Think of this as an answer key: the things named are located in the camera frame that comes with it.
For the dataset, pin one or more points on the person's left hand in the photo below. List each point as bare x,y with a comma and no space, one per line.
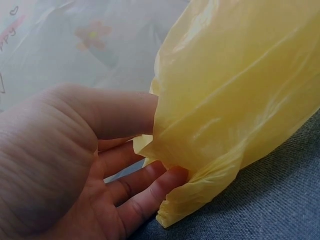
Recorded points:
50,160

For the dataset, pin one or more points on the yellow plastic bag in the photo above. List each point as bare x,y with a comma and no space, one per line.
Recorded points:
230,95

